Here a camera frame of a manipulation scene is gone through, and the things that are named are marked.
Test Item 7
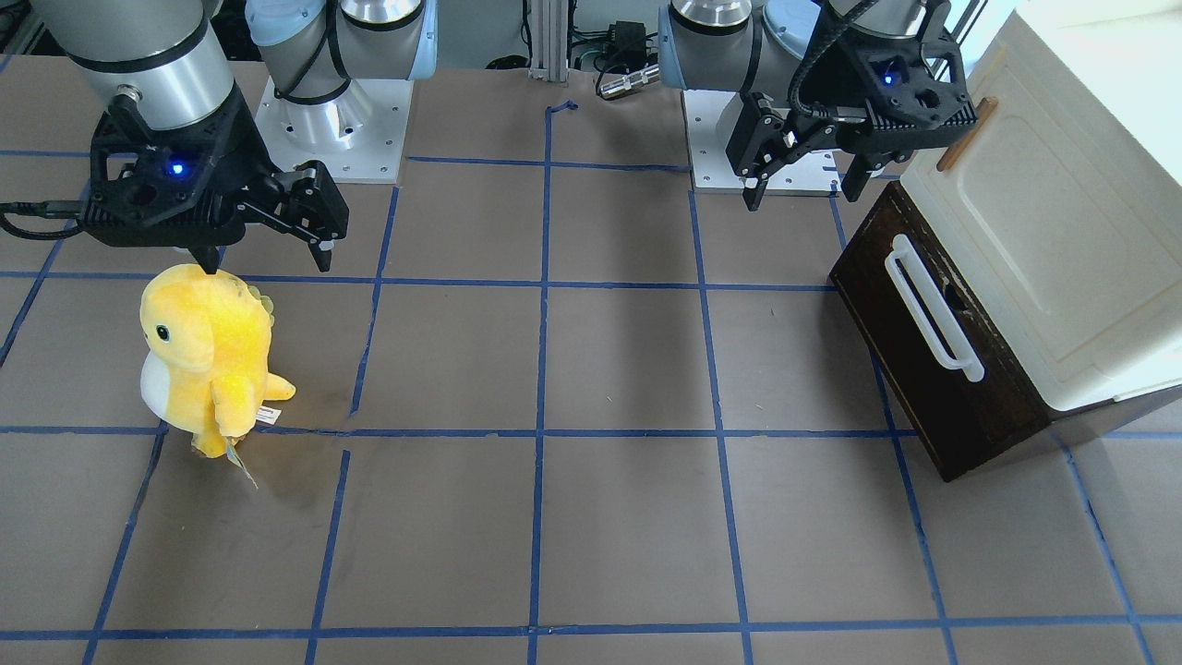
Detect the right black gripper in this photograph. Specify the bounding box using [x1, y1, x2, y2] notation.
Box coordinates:
[78, 89, 350, 276]

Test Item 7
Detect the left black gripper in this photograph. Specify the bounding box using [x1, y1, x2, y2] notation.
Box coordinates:
[726, 27, 978, 211]

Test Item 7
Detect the white drawer handle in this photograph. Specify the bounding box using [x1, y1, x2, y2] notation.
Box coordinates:
[884, 233, 986, 383]

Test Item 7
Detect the dark wooden drawer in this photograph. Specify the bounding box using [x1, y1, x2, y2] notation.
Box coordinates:
[829, 180, 1182, 483]

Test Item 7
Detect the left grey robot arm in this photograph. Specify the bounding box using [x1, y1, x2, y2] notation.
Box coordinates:
[657, 1, 979, 211]

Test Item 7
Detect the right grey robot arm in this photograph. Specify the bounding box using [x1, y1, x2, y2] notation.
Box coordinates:
[33, 1, 439, 273]

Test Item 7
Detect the yellow plush dinosaur toy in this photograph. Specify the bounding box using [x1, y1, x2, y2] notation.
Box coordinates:
[139, 265, 296, 459]

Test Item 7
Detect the black power adapter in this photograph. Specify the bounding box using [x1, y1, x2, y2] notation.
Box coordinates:
[604, 20, 647, 70]

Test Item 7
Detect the cream plastic storage box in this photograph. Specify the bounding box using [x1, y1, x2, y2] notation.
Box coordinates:
[900, 1, 1181, 411]

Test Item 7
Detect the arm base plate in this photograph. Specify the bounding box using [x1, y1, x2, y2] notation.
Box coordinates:
[255, 79, 415, 184]
[681, 89, 842, 197]

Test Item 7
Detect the aluminium frame post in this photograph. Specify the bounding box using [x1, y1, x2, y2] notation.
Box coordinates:
[525, 0, 573, 87]

